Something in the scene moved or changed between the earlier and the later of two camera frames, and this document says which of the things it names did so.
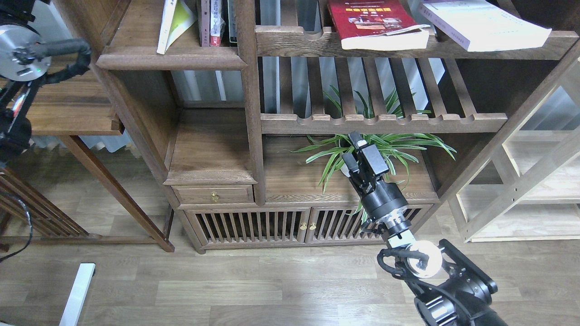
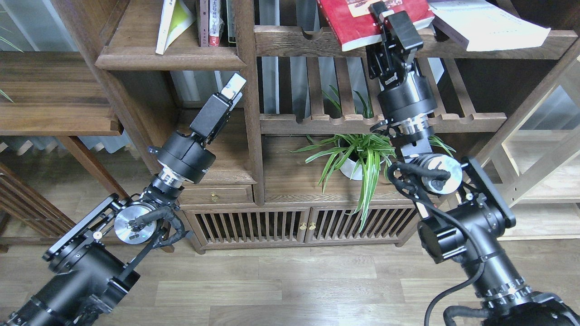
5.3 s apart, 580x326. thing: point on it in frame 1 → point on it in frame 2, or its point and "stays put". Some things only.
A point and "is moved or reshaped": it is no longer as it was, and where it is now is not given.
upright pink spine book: x=204 y=39 stays put
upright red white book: x=217 y=23 stays put
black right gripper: x=381 y=199 → x=404 y=93
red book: x=378 y=25 is moved or reshaped
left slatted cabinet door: x=248 y=227 stays put
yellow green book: x=177 y=18 stays put
